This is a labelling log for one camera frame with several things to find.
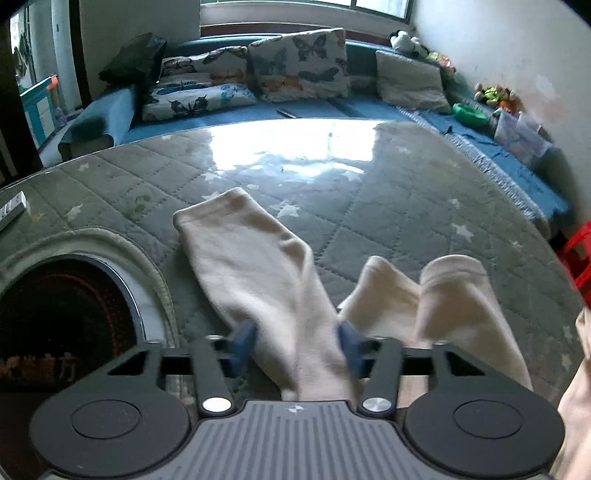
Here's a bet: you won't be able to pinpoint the red plastic stool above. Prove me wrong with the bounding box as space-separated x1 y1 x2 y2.
557 221 591 307

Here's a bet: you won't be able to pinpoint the white remote control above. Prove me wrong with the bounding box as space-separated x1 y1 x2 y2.
0 191 29 231

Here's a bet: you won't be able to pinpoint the round black induction cooktop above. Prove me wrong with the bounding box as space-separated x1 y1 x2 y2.
1 255 144 479

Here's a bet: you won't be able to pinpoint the cream white garment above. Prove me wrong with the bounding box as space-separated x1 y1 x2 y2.
173 188 590 479

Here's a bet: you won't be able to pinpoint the grey quilted star tablecloth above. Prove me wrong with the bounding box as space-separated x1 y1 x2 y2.
1 119 583 402

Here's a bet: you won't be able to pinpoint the black bag on sofa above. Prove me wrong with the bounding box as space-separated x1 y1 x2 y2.
99 32 167 88

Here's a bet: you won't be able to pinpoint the plain grey cushion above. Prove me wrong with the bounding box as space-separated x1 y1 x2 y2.
376 51 451 114

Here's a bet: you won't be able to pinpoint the upright butterfly cushion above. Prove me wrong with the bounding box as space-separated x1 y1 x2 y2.
247 29 351 103

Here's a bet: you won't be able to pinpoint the teal cabinet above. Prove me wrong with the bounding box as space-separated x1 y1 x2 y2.
20 74 59 149

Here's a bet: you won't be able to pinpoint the flat butterfly cushion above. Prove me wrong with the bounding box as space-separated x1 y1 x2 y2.
141 46 256 122

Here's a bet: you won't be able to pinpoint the blue corner sofa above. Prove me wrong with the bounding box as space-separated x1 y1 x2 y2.
58 40 574 238

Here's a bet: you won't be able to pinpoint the green plastic bowl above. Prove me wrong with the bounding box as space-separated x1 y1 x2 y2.
452 103 489 129

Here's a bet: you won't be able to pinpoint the colourful plush toys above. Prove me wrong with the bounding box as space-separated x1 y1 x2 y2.
474 83 518 113

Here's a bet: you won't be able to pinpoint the panda plush toy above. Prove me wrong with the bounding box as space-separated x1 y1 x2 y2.
390 30 430 58

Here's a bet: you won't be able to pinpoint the dark remote on sofa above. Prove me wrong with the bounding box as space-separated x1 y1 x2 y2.
276 109 298 119

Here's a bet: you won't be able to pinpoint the clear plastic bag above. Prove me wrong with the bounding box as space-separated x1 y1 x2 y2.
494 109 554 169

